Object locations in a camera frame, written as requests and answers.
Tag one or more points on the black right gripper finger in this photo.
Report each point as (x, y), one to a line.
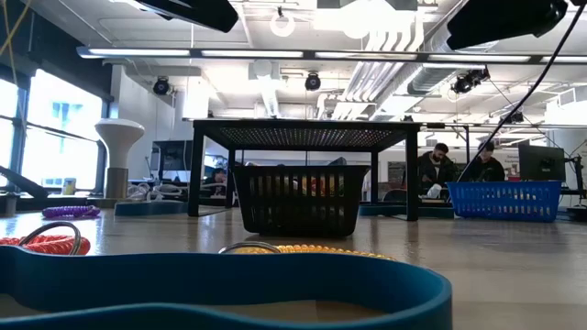
(500, 20)

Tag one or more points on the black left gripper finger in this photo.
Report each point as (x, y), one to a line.
(202, 11)

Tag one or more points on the black perforated metal shelf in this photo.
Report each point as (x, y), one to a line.
(275, 124)

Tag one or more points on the blue slotted plastic basket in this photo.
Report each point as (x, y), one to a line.
(504, 185)

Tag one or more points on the large teal rubber band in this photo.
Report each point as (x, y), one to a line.
(147, 208)
(229, 279)
(390, 212)

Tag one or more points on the black ceiling spotlight cluster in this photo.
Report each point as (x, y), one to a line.
(463, 84)

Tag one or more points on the round white pendant lamp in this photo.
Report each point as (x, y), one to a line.
(275, 27)

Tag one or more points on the overhead bar with light strips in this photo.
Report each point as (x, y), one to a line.
(284, 53)

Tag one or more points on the black computer monitor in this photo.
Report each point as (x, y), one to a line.
(541, 162)
(174, 158)

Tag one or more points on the white mushroom-shaped lamp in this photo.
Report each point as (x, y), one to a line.
(119, 137)

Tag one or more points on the person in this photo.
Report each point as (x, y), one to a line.
(218, 176)
(435, 172)
(486, 172)

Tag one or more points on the small yellow cup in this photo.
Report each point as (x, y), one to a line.
(69, 187)

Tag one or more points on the black slotted plastic basket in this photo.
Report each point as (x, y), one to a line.
(298, 229)

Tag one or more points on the black slanted bar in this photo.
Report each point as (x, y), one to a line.
(23, 183)

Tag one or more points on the silver ventilation duct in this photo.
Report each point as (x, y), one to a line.
(431, 73)

